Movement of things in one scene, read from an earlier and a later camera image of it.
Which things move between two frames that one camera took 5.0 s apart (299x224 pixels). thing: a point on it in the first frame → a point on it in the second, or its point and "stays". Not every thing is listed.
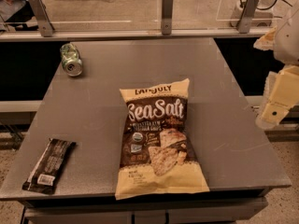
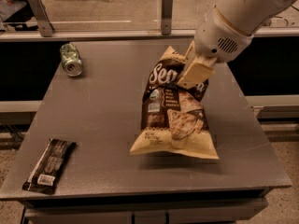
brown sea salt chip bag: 156,156 → 174,121
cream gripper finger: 266,41 → 191,54
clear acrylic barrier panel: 139,7 stays
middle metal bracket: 167,8 stays
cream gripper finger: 281,95 → 200,71
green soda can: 70,57 stays
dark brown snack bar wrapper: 45,173 stays
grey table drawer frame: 209,207 stays
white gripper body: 289,42 → 220,38
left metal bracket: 42,17 stays
